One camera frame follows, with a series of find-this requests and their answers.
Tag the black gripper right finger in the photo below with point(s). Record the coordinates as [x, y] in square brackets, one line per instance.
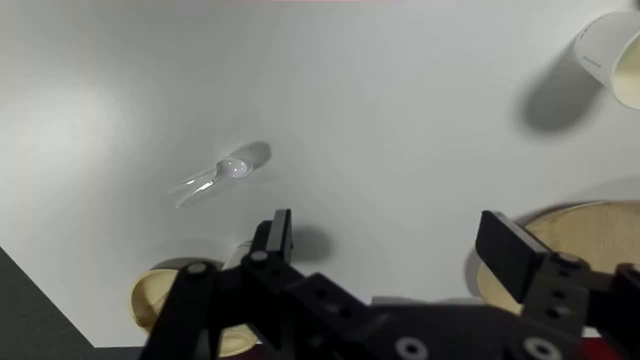
[511, 253]

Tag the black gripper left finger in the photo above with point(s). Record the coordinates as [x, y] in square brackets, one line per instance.
[273, 241]

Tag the clear plastic spoon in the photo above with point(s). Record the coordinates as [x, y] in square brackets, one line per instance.
[197, 182]
[227, 170]

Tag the far wooden plate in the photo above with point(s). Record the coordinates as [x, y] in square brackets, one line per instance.
[602, 234]

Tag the wooden plate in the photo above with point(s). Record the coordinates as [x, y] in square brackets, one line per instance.
[151, 293]
[602, 234]

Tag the left wooden plate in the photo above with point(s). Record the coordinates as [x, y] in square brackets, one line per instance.
[151, 293]

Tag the white paper cup far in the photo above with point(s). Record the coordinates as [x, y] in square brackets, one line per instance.
[607, 48]

